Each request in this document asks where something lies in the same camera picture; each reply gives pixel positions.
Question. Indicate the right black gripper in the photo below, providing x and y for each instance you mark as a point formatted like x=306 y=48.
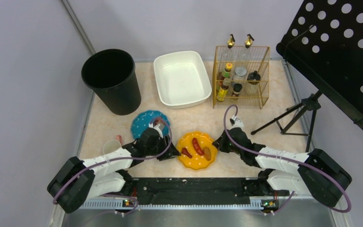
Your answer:
x=220 y=143

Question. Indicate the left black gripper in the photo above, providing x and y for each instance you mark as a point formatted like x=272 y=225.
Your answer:
x=168 y=152

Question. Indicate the yellow polka dot plate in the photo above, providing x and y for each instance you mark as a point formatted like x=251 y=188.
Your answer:
x=197 y=162

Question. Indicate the blue polka dot plate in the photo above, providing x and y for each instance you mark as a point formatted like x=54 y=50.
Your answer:
x=142 y=121

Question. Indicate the small yellow label bottle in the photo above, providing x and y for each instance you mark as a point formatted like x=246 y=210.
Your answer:
x=223 y=90

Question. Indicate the small black cap spice jar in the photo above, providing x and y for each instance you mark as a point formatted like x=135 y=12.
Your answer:
x=236 y=91

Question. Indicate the silver lid glass jar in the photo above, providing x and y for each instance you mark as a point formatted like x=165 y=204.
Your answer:
x=240 y=74

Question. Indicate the black lid glass jar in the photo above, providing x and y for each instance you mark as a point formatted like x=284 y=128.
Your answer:
x=253 y=80

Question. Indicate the glass bottle brown contents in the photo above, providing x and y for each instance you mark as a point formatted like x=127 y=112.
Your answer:
x=227 y=54

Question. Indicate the glass oil bottle gold spout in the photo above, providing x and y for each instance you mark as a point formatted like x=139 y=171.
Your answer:
x=247 y=51

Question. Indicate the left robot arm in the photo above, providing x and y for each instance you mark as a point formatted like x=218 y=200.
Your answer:
x=80 y=180

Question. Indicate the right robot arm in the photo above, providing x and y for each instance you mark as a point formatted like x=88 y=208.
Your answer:
x=314 y=173

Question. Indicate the small red piece on yellow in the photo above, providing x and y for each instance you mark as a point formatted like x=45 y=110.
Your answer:
x=185 y=152

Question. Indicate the brown piece on yellow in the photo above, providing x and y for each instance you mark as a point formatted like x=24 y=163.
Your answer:
x=207 y=153

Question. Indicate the red sausage on yellow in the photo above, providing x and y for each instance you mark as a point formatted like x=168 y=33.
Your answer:
x=197 y=147

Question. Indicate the brown meat piece on blue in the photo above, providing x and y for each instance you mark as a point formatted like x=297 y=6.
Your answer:
x=158 y=121

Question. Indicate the pink mug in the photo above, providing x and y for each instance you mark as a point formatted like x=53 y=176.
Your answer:
x=112 y=145

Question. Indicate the white rectangular basin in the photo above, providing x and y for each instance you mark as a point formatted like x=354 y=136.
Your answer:
x=182 y=80

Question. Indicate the black tripod stand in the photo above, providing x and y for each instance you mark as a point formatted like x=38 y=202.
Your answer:
x=310 y=104

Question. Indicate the black round bin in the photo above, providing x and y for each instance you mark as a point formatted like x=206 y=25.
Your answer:
x=111 y=75

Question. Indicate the black perforated panel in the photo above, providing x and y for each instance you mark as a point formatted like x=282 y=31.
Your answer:
x=324 y=42

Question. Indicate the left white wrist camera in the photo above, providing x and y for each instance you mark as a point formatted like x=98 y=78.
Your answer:
x=158 y=127

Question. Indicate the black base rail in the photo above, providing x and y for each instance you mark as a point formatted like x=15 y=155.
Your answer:
x=148 y=193

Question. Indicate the gold wire rack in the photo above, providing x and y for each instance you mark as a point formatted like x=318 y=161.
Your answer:
x=259 y=60

